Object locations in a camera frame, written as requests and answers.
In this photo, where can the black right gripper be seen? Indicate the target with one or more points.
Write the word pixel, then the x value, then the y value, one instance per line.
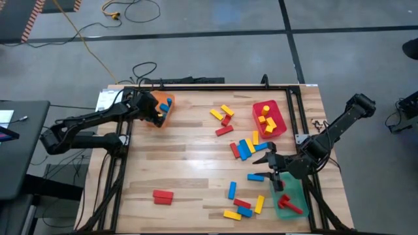
pixel 279 164

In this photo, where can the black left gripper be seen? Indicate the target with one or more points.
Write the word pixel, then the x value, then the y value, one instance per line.
pixel 147 109

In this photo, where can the blue wooden block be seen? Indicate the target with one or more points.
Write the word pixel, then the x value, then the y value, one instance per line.
pixel 255 177
pixel 261 146
pixel 245 146
pixel 245 211
pixel 241 154
pixel 169 101
pixel 232 190
pixel 164 107

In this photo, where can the orange plastic bin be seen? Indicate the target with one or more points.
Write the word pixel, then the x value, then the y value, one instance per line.
pixel 171 114

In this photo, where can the red wooden arch block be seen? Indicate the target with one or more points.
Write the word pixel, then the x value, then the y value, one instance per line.
pixel 284 199

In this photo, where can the small yellow wooden cube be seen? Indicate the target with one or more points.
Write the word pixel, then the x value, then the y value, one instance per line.
pixel 261 119

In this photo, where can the red plastic bin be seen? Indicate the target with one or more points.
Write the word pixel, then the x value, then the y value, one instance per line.
pixel 280 115

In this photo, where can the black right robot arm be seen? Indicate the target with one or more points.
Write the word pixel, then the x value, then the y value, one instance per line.
pixel 339 127

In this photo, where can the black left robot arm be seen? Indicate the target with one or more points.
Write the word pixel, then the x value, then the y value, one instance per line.
pixel 85 142

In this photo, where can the green plastic bin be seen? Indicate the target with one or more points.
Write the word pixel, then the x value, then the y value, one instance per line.
pixel 294 191

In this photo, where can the white paper booklet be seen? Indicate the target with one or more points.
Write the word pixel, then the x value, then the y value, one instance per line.
pixel 104 99

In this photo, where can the black power strip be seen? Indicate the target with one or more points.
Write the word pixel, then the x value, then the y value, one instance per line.
pixel 184 80

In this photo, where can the small striped black floor mat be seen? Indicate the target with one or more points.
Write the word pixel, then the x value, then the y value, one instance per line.
pixel 62 5

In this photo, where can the black desk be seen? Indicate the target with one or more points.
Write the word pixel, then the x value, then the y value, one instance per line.
pixel 23 163

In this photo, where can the white paper sheet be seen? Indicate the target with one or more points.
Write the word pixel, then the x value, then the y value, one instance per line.
pixel 6 117

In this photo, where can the dark tablet screen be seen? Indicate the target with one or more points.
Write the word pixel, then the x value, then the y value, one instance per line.
pixel 6 134

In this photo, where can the large striped black floor mat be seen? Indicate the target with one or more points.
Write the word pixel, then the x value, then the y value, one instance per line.
pixel 16 19

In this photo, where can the person's shoe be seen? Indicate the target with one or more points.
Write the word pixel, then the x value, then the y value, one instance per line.
pixel 411 49

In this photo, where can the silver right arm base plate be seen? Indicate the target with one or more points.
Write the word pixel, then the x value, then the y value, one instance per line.
pixel 302 137

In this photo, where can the black metal table frame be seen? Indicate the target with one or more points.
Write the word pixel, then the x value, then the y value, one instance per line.
pixel 228 88

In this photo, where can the black camera clamp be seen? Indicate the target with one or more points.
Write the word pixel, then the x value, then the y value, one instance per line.
pixel 265 81

